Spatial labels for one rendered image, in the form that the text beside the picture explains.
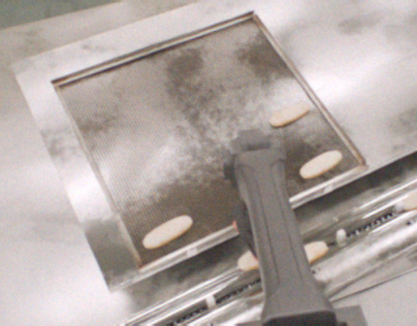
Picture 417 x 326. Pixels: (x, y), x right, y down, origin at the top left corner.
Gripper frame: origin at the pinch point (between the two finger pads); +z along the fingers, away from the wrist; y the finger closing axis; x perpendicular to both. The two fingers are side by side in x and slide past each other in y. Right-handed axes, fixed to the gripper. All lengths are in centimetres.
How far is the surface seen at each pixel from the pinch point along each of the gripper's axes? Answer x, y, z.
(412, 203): -33.6, -0.9, 7.1
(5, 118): 33, 73, 11
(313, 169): -19.1, 13.7, 2.5
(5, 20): 25, 262, 94
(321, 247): -12.1, -0.6, 7.1
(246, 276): 2.9, 1.6, 8.0
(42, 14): 6, 257, 94
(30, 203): 34, 43, 11
